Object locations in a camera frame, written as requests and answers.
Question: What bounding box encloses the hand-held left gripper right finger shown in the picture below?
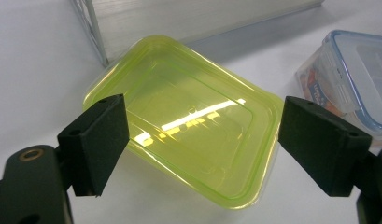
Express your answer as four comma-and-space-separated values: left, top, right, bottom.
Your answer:
277, 95, 374, 198

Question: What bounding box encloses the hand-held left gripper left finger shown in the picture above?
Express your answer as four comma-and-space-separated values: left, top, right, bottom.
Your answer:
56, 93, 131, 198

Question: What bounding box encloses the clear container with blue-rimmed lid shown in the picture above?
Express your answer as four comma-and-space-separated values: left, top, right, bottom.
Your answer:
294, 29, 382, 147

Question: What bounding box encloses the container with yellow-green lid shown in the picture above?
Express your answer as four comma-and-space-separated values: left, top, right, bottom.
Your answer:
82, 35, 285, 210

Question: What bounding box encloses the white wire basket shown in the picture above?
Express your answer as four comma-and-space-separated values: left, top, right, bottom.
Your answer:
70, 0, 325, 68

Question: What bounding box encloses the colourful snack packet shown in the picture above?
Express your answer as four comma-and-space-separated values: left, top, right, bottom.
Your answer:
299, 68, 344, 117

